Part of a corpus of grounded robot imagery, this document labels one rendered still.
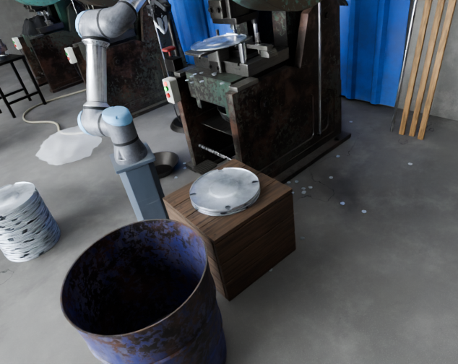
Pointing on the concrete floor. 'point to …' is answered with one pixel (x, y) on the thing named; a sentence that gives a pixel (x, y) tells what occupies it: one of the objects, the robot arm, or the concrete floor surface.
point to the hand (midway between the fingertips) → (165, 31)
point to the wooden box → (241, 232)
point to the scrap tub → (146, 297)
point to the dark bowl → (165, 162)
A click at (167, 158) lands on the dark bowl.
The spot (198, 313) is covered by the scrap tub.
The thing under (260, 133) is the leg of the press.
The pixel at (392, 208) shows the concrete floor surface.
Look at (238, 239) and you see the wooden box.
